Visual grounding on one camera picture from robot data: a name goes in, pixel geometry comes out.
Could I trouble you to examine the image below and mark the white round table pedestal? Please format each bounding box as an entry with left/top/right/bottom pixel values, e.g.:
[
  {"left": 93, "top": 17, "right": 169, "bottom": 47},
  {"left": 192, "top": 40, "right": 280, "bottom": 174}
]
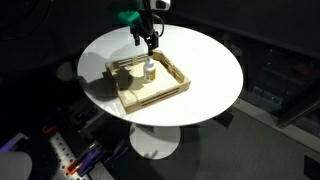
[{"left": 129, "top": 123, "right": 182, "bottom": 160}]

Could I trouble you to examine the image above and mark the orange handled black clamp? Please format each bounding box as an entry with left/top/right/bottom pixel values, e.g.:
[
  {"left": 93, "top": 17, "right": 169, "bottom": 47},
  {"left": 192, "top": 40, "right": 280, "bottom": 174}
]
[{"left": 65, "top": 140, "right": 101, "bottom": 176}]

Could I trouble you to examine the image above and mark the perforated metal board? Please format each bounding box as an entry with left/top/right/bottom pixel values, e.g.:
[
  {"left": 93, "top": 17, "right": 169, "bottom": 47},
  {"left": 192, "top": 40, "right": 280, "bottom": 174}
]
[{"left": 49, "top": 131, "right": 92, "bottom": 180}]

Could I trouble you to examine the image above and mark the white bottle with yellow label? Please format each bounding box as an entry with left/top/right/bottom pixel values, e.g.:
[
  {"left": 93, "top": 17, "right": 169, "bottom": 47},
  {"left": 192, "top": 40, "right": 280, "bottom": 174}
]
[{"left": 143, "top": 63, "right": 157, "bottom": 84}]

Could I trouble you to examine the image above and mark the light wooden slatted tray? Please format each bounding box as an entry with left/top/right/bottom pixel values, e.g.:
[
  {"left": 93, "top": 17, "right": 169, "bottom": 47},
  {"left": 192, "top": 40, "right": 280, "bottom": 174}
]
[{"left": 105, "top": 49, "right": 192, "bottom": 115}]

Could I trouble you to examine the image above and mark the small orange tipped clamp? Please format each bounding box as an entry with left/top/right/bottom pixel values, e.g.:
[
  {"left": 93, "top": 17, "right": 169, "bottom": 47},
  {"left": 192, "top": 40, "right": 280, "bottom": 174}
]
[{"left": 41, "top": 124, "right": 60, "bottom": 136}]

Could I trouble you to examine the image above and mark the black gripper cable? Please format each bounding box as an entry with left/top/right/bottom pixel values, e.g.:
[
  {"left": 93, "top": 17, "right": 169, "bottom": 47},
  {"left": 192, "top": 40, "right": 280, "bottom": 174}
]
[{"left": 152, "top": 13, "right": 165, "bottom": 38}]

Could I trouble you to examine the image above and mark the grey rounded cover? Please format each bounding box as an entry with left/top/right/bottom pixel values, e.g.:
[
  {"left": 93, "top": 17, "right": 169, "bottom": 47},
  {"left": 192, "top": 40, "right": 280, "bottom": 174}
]
[{"left": 0, "top": 150, "right": 33, "bottom": 180}]

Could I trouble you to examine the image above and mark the dark storage shelf with bins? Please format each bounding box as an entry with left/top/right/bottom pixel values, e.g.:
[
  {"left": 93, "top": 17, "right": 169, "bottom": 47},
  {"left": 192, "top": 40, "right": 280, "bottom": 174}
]
[{"left": 244, "top": 43, "right": 320, "bottom": 129}]

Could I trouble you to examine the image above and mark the purple handled clamp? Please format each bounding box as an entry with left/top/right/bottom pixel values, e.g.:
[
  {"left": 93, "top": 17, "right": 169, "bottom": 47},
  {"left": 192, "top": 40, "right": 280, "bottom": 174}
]
[
  {"left": 104, "top": 138, "right": 130, "bottom": 165},
  {"left": 76, "top": 146, "right": 112, "bottom": 178}
]

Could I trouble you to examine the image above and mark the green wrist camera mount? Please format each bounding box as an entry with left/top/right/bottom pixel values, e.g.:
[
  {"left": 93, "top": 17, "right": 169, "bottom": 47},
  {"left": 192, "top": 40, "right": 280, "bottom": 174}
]
[{"left": 114, "top": 8, "right": 141, "bottom": 30}]

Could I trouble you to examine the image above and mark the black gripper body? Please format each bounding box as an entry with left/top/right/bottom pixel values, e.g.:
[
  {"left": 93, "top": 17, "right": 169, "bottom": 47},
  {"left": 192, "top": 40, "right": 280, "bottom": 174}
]
[{"left": 133, "top": 8, "right": 159, "bottom": 40}]

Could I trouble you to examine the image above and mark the grey round floor disc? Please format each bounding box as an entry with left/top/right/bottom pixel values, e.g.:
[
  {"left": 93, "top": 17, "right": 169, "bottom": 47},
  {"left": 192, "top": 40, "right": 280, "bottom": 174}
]
[{"left": 55, "top": 60, "right": 80, "bottom": 82}]

